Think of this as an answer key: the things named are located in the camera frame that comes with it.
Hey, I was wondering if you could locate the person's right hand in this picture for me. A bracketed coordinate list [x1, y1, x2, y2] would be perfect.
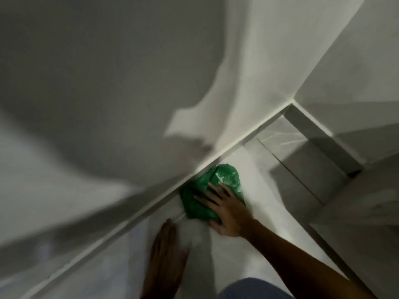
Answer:
[193, 182, 255, 238]

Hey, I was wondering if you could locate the person's left hand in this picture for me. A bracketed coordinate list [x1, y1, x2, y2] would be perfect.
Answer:
[149, 218, 191, 279]

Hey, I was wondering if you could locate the green cleaning cloth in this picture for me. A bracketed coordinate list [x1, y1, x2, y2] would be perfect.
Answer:
[180, 164, 247, 222]

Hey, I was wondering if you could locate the person's right forearm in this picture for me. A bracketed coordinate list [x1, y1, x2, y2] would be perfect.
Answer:
[245, 218, 376, 299]

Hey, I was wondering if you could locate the person's left forearm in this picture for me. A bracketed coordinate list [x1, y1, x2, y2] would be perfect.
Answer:
[140, 272, 184, 299]

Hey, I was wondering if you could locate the white baseboard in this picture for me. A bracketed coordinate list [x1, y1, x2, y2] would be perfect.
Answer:
[0, 102, 295, 299]

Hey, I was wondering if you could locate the person's blue jeans leg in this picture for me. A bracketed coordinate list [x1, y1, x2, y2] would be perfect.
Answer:
[218, 278, 295, 299]

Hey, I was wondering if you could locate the grey baseboard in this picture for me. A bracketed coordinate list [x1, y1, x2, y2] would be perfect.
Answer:
[284, 103, 365, 176]

